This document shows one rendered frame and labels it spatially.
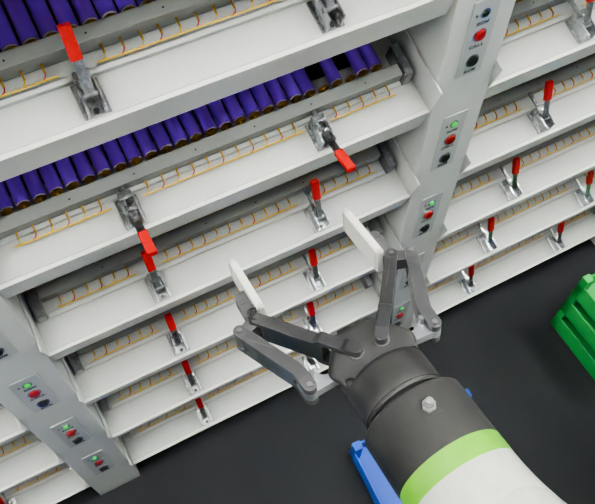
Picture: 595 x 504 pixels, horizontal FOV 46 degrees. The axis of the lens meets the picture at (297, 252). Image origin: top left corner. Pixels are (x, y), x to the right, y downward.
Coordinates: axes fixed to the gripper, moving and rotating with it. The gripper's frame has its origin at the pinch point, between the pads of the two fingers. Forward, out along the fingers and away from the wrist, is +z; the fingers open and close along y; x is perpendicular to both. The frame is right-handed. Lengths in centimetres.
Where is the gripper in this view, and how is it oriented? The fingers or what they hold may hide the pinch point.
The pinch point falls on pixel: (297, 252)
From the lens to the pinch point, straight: 70.7
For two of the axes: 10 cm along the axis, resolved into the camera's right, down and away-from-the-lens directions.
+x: -1.0, -6.6, -7.5
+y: 8.9, -4.0, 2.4
